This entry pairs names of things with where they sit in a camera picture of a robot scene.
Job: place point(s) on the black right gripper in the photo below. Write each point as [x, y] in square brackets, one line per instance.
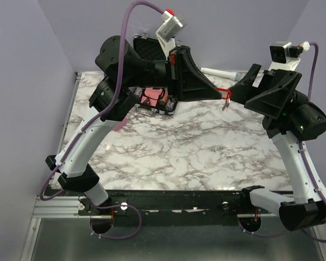
[277, 86]

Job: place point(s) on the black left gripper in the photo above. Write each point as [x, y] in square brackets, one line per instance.
[188, 82]

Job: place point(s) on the silver key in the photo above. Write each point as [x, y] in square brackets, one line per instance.
[226, 104]

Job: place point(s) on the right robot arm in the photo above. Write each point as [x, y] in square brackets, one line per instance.
[290, 120]

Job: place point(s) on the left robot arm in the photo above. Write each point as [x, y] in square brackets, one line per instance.
[137, 73]

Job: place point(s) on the white cylindrical tube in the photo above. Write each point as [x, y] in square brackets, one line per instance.
[235, 76]

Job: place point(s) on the pink card deck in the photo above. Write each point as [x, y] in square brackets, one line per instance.
[151, 96]

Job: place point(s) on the black poker chip case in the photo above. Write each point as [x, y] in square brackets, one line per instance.
[150, 50]

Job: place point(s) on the pink plastic box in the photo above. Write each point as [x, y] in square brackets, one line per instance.
[121, 124]

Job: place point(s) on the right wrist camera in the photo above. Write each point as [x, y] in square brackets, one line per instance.
[286, 56]

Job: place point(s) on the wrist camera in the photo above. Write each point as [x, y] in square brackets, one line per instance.
[169, 29]
[286, 56]

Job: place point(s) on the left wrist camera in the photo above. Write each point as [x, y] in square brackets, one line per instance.
[169, 29]

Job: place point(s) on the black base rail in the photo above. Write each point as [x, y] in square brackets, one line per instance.
[171, 208]

